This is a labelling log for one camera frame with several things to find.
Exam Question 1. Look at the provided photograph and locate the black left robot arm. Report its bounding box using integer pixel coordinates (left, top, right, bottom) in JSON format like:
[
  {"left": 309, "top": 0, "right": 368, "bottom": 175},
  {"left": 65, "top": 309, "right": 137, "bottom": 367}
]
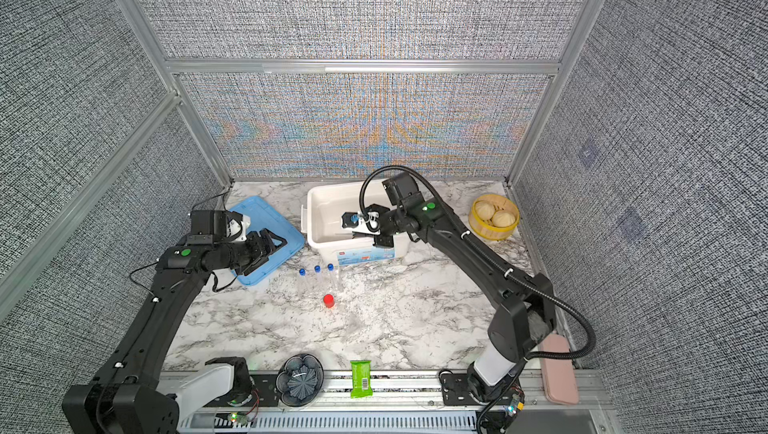
[{"left": 62, "top": 229, "right": 287, "bottom": 433}]

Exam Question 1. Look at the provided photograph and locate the pink pouch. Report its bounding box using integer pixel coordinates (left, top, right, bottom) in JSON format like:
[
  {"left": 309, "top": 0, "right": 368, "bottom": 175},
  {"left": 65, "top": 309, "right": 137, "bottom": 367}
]
[{"left": 540, "top": 333, "right": 580, "bottom": 405}]

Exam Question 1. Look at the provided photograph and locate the bamboo steamer basket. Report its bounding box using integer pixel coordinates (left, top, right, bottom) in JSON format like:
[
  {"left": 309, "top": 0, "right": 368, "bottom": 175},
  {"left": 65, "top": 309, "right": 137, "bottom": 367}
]
[{"left": 468, "top": 194, "right": 520, "bottom": 241}]

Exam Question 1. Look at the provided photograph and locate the white plastic storage bin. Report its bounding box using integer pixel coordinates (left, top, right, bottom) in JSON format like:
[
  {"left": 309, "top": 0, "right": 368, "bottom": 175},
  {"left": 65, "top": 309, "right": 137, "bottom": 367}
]
[{"left": 301, "top": 181, "right": 410, "bottom": 266}]

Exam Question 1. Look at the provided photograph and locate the right steamed bun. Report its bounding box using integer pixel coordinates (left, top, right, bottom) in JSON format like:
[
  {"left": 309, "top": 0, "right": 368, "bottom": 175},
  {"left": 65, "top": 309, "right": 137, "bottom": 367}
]
[{"left": 491, "top": 210, "right": 517, "bottom": 229}]

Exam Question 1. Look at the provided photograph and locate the blue plastic bin lid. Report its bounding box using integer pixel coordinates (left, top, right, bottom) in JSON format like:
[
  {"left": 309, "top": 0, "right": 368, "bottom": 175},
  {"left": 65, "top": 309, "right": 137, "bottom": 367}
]
[{"left": 227, "top": 195, "right": 307, "bottom": 288}]

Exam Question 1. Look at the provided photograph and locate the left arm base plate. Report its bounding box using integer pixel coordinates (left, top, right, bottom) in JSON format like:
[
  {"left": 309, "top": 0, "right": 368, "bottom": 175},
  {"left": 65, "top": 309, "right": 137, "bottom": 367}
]
[{"left": 223, "top": 373, "right": 279, "bottom": 407}]

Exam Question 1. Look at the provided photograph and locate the steamed bun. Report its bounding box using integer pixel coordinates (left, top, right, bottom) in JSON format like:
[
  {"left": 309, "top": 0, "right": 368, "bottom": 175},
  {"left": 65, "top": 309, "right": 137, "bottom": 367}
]
[
  {"left": 474, "top": 201, "right": 496, "bottom": 222},
  {"left": 491, "top": 210, "right": 517, "bottom": 229}
]

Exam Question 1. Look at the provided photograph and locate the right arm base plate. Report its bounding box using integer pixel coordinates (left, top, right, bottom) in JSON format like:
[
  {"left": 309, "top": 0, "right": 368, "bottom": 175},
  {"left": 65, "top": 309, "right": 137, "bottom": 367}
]
[{"left": 437, "top": 370, "right": 485, "bottom": 407}]

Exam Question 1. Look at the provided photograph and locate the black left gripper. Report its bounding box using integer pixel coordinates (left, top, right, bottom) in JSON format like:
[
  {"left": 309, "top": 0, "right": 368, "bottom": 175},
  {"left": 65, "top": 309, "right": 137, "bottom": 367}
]
[{"left": 218, "top": 227, "right": 288, "bottom": 274}]

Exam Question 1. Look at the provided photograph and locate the clear test tube rack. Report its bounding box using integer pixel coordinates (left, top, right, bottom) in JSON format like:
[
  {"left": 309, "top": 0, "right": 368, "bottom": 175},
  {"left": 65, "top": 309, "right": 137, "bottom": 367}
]
[{"left": 298, "top": 264, "right": 338, "bottom": 297}]

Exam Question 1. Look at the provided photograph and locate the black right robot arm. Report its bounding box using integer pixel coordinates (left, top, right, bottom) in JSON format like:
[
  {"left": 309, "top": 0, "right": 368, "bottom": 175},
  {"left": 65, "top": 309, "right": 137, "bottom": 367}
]
[{"left": 382, "top": 173, "right": 557, "bottom": 403}]

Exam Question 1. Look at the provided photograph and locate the blue capped test tube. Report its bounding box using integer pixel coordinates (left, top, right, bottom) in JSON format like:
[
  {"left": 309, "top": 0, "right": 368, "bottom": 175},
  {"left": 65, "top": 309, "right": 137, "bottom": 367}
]
[
  {"left": 298, "top": 268, "right": 310, "bottom": 294},
  {"left": 327, "top": 263, "right": 338, "bottom": 292},
  {"left": 314, "top": 265, "right": 325, "bottom": 292}
]

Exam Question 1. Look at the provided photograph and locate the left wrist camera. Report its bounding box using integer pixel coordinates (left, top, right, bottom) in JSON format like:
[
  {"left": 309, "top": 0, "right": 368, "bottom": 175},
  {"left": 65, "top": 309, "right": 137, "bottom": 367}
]
[{"left": 186, "top": 210, "right": 246, "bottom": 245}]

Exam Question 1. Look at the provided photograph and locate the black corrugated cable hose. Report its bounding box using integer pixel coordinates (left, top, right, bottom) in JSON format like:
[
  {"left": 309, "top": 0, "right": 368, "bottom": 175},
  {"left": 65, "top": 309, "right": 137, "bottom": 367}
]
[{"left": 358, "top": 165, "right": 598, "bottom": 362}]

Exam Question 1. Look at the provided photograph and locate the left steamed bun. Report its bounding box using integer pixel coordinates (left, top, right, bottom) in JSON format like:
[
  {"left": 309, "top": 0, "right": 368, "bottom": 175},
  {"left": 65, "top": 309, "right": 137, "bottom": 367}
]
[{"left": 474, "top": 201, "right": 496, "bottom": 222}]

